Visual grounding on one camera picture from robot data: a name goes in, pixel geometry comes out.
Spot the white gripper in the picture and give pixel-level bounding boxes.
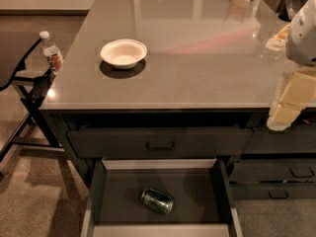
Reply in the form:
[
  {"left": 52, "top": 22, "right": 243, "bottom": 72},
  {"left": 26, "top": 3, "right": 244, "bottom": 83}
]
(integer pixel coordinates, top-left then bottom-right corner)
[{"left": 267, "top": 66, "right": 316, "bottom": 131}]

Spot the green soda can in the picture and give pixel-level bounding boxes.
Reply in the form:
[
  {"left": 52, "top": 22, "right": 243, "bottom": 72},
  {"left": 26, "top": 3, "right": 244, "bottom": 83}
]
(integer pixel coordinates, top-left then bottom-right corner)
[{"left": 141, "top": 188, "right": 174, "bottom": 214}]

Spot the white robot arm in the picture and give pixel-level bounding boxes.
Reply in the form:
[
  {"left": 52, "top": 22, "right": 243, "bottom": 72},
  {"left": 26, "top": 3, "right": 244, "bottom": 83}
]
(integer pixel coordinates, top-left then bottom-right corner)
[{"left": 267, "top": 0, "right": 316, "bottom": 131}]

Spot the right top drawer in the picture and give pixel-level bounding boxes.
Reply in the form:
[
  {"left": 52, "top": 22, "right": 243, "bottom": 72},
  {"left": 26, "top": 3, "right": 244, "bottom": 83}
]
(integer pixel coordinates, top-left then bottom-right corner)
[{"left": 244, "top": 109, "right": 316, "bottom": 154}]

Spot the right middle drawer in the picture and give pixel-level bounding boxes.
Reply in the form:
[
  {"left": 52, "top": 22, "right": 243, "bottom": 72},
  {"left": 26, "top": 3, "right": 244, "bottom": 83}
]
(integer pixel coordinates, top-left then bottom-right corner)
[{"left": 229, "top": 158, "right": 316, "bottom": 184}]

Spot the closed top drawer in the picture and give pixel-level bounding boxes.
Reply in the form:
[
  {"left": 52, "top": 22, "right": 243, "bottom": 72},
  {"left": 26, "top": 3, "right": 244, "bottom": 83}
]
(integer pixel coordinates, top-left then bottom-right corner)
[{"left": 67, "top": 126, "right": 253, "bottom": 159}]

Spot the right bottom drawer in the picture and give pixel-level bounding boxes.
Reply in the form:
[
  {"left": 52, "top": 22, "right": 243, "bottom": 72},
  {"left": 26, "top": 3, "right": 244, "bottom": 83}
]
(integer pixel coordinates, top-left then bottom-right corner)
[{"left": 230, "top": 183, "right": 316, "bottom": 199}]

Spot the open middle drawer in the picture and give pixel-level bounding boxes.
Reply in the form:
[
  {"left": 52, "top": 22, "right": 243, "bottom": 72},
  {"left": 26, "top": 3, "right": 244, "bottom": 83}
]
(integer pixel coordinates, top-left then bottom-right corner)
[{"left": 80, "top": 159, "right": 243, "bottom": 237}]

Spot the dark counter cabinet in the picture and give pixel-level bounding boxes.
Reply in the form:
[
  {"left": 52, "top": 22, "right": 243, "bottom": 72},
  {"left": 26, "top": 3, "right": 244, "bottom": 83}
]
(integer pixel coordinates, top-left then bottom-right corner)
[{"left": 39, "top": 0, "right": 316, "bottom": 200}]

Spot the glass snack jar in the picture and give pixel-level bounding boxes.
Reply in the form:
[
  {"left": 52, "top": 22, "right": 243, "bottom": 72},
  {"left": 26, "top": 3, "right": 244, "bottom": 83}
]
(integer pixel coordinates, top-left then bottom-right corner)
[{"left": 266, "top": 25, "right": 289, "bottom": 51}]

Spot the white paper bowl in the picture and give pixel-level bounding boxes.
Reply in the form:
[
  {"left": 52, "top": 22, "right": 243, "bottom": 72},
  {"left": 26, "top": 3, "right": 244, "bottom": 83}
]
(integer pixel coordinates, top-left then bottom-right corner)
[{"left": 100, "top": 39, "right": 147, "bottom": 69}]

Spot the clear plastic water bottle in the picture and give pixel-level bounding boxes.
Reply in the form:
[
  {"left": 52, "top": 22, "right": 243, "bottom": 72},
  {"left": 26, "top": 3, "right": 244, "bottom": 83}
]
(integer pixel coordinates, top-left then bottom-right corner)
[{"left": 39, "top": 31, "right": 63, "bottom": 72}]

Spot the dark chair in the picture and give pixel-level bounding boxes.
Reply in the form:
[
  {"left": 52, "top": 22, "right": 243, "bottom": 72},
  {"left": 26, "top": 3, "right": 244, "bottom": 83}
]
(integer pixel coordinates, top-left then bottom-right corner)
[{"left": 0, "top": 32, "right": 60, "bottom": 160}]

